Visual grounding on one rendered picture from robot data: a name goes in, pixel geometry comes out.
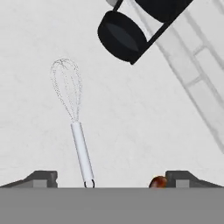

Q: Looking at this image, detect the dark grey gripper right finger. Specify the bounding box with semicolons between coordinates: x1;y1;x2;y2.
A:
164;170;224;189

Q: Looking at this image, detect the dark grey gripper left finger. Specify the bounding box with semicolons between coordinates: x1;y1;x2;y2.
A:
0;170;59;189

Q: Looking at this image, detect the small brown round item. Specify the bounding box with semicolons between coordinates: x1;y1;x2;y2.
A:
148;175;168;189

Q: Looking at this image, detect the silver wire whisk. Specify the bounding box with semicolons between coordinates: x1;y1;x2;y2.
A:
49;58;96;189

